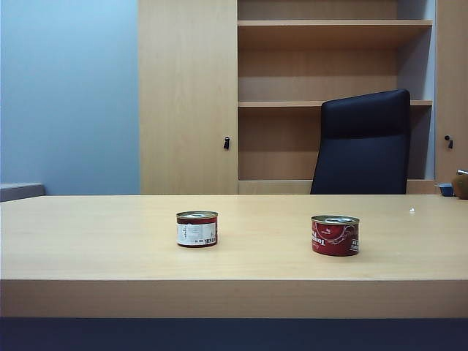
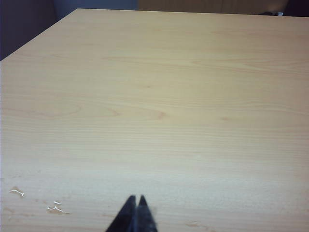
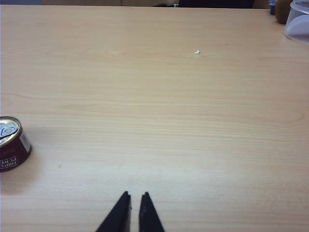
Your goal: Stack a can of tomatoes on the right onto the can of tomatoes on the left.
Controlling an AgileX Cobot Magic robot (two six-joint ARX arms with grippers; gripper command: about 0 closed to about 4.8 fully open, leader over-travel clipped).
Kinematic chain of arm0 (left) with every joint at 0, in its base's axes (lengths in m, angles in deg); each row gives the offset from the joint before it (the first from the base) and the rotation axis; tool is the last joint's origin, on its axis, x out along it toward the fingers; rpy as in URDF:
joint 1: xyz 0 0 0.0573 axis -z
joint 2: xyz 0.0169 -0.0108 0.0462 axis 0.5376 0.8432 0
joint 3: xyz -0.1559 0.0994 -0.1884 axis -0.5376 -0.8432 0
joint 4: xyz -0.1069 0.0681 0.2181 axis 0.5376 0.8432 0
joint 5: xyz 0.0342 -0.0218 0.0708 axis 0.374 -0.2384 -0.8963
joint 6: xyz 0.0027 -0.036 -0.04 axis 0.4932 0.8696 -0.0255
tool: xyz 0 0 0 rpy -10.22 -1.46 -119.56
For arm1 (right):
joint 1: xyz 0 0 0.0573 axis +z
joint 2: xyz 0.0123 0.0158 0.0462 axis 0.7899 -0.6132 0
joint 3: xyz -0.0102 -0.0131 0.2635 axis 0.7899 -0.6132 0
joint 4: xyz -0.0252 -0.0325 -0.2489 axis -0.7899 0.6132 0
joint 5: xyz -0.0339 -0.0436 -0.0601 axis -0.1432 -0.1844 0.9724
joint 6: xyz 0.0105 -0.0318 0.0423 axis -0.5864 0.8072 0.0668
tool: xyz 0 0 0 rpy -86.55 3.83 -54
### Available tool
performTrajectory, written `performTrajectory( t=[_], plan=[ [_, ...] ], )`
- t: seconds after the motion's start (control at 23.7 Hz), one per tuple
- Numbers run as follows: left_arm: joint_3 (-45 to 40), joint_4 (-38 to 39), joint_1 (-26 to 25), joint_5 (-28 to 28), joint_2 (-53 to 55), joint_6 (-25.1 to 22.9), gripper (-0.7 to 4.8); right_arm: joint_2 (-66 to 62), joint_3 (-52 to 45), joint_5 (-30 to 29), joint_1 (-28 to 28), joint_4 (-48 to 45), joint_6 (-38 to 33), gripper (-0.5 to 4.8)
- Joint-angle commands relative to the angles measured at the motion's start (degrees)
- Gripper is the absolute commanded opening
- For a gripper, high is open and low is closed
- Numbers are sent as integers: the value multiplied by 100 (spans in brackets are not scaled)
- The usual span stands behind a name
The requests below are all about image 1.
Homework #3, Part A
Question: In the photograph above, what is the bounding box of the brown round object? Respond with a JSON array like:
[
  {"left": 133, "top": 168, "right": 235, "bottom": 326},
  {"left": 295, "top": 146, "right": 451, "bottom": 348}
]
[{"left": 451, "top": 168, "right": 468, "bottom": 200}]

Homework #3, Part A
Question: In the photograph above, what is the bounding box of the light wooden shelf cabinet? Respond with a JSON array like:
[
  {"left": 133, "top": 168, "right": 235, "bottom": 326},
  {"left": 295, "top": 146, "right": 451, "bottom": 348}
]
[{"left": 137, "top": 0, "right": 468, "bottom": 195}]

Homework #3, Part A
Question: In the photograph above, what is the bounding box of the tomato can with white label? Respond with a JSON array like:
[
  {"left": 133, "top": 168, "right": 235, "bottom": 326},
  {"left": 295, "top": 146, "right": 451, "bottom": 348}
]
[{"left": 175, "top": 210, "right": 219, "bottom": 249}]

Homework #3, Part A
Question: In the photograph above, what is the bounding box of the red tomato can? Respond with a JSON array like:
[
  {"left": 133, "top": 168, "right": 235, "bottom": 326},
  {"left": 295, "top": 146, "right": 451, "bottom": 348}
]
[{"left": 311, "top": 214, "right": 361, "bottom": 257}]

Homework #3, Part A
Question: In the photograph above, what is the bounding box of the black office chair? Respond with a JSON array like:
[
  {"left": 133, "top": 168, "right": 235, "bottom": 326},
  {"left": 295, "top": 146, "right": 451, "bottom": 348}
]
[{"left": 309, "top": 88, "right": 411, "bottom": 195}]

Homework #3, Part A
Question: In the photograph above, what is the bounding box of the grey low side cabinet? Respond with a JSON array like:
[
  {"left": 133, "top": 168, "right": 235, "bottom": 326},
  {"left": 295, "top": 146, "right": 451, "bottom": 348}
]
[{"left": 0, "top": 182, "right": 46, "bottom": 203}]

